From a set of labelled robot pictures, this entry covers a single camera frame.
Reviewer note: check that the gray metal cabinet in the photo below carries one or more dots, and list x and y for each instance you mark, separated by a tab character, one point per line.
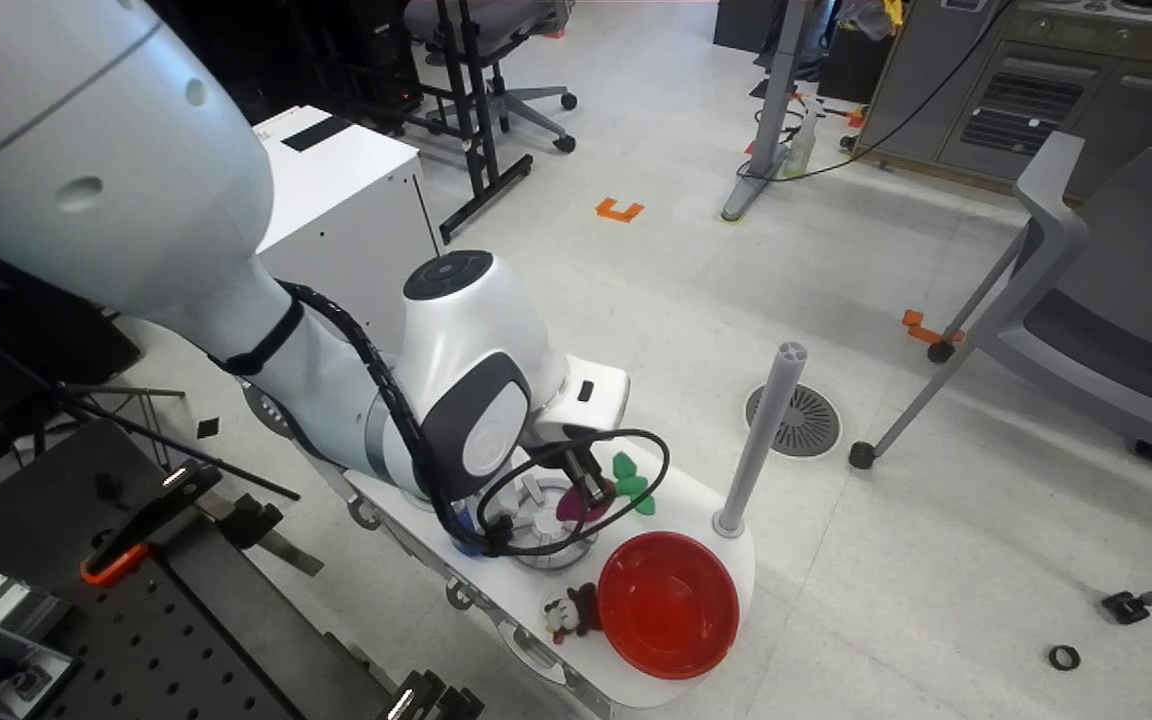
949	80

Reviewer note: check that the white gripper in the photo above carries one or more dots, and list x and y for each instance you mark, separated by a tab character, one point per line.
587	394

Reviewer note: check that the gray stand leg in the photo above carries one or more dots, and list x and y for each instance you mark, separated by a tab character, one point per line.
775	122

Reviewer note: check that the orange clip by chair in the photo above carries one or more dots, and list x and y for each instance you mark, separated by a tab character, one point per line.
917	327

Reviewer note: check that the orange floor bracket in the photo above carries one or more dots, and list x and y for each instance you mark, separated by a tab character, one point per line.
617	208

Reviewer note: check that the blue toy bottle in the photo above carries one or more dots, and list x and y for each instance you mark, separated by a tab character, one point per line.
467	530

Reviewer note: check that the white toy kitchen cabinet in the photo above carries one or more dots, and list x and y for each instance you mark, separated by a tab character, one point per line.
349	201

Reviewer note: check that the white toy kitchen counter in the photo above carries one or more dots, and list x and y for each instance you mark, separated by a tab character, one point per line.
683	507

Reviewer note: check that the gray chair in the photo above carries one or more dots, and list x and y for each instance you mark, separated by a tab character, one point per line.
1120	295

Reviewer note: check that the black metal stand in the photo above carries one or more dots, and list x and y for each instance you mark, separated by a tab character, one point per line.
479	133

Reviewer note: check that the small brown white toy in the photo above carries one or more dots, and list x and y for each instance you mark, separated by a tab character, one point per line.
579	613

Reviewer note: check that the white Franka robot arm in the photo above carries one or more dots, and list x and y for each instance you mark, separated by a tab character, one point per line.
99	161

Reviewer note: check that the gray pole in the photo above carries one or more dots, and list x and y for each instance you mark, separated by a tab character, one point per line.
763	434

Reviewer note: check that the black tripod rods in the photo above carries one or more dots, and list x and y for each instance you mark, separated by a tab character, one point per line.
139	428

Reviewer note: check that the black office chair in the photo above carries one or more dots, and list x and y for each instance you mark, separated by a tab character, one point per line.
498	27

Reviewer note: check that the black breadboard table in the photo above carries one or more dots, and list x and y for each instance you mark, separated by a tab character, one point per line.
189	642

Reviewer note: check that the red round plate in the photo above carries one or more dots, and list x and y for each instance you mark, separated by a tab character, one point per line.
670	606

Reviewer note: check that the round floor drain cover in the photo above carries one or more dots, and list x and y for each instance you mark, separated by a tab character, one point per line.
808	425

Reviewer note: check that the pink beetroot plushy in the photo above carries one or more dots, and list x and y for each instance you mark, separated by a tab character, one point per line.
632	483

